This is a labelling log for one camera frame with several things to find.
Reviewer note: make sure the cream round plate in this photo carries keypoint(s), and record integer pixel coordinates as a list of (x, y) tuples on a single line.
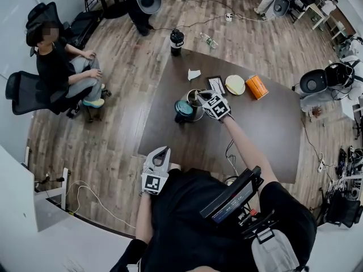
[(241, 91)]

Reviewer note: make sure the person's right forearm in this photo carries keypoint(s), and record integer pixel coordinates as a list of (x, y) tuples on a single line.
[(249, 152)]

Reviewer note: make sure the person's left forearm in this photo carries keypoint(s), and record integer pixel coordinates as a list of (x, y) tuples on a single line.
[(146, 220)]

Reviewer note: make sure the small dried red plant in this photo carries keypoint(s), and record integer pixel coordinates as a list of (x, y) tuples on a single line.
[(316, 111)]

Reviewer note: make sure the black water bottle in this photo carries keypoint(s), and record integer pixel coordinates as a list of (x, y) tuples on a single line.
[(176, 42)]

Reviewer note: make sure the clear plastic bottle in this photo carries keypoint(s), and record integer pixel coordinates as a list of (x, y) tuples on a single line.
[(209, 40)]

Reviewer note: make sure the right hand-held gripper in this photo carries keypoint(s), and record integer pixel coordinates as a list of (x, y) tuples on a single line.
[(218, 109)]

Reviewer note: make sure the black folded trolley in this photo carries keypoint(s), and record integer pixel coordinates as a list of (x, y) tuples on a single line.
[(85, 27)]

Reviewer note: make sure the yellow folded cloth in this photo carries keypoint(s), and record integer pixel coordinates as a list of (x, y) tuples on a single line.
[(234, 83)]

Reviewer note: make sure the person's dark clothing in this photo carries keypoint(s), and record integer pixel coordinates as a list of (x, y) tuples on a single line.
[(184, 222)]

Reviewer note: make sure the white power strip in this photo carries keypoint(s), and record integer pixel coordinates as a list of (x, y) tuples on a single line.
[(228, 16), (320, 166)]

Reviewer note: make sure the black chest monitor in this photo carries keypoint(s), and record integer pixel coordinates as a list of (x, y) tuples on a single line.
[(229, 203)]

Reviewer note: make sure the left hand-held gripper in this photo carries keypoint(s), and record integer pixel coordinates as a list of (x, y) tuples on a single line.
[(154, 184)]

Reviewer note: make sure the orange tissue box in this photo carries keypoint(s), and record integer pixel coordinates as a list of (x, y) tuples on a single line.
[(256, 87)]

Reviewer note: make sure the white shelf unit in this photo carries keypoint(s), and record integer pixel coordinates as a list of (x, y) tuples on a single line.
[(42, 211)]

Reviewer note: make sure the white paper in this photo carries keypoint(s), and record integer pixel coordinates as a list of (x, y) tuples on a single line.
[(196, 95), (193, 74)]

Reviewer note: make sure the black picture frame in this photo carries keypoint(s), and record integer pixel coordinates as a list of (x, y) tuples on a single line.
[(217, 84)]

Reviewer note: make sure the teal round lid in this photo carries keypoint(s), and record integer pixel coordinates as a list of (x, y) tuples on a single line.
[(183, 107)]

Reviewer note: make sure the black mesh office chair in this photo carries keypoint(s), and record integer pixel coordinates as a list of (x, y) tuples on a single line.
[(25, 92), (39, 13)]

